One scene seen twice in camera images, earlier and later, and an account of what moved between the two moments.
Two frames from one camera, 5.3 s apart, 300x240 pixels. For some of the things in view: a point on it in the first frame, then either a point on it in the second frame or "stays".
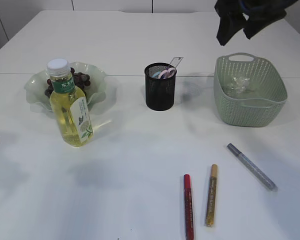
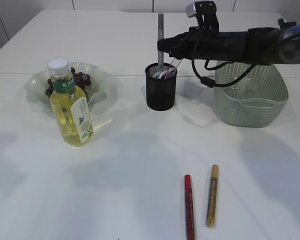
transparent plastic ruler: x=176 y=61 stays
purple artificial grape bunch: x=82 y=80 stays
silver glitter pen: x=254 y=169 to x=160 y=37
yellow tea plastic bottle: x=71 y=106 stays
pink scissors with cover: x=168 y=73 stays
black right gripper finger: x=231 y=20 to x=173 y=45
